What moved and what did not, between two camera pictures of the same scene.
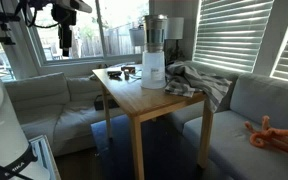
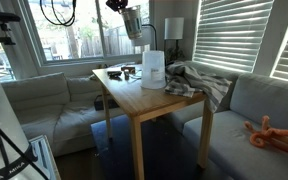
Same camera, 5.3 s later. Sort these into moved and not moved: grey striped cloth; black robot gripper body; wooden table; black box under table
Moved: black robot gripper body
Not moved: grey striped cloth; wooden table; black box under table
